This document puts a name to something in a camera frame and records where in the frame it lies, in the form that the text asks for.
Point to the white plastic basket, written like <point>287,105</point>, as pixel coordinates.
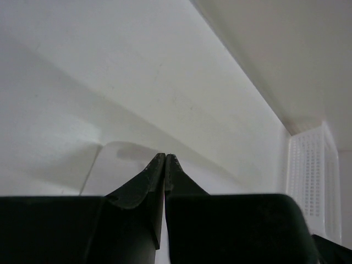
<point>313,181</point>

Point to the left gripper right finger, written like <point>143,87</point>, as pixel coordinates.
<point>240,228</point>

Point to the white tank top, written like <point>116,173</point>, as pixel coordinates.
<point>115,170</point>

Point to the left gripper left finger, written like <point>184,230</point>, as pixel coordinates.
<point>49,229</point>

